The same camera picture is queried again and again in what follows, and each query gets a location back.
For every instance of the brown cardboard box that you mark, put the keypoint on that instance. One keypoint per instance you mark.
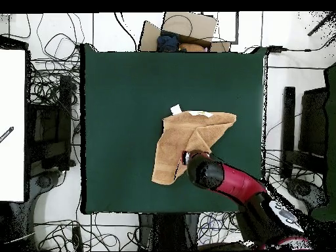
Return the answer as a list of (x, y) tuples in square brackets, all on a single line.
[(189, 26)]

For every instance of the dark green table cloth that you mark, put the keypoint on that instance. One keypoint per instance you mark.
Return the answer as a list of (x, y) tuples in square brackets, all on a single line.
[(118, 92)]

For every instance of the dark blue garment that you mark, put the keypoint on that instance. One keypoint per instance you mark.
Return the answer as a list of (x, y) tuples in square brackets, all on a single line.
[(168, 42)]

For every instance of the orange cloth in box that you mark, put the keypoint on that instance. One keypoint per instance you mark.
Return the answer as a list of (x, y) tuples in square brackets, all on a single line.
[(191, 47)]

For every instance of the black power adapter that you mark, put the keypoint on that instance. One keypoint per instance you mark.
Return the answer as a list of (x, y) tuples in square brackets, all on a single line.
[(275, 48)]

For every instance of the orange terry towel with tags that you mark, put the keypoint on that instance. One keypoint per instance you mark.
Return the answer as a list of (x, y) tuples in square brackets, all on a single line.
[(178, 136)]

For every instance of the black power strip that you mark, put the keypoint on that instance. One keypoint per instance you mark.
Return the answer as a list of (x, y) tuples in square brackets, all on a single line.
[(77, 237)]

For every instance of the black chair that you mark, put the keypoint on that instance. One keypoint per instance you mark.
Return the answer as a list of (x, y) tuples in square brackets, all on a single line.
[(312, 120)]

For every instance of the white board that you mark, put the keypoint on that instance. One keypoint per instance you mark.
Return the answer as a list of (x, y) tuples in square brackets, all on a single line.
[(11, 118)]

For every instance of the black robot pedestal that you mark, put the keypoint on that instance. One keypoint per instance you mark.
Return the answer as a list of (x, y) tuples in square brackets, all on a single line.
[(170, 231)]

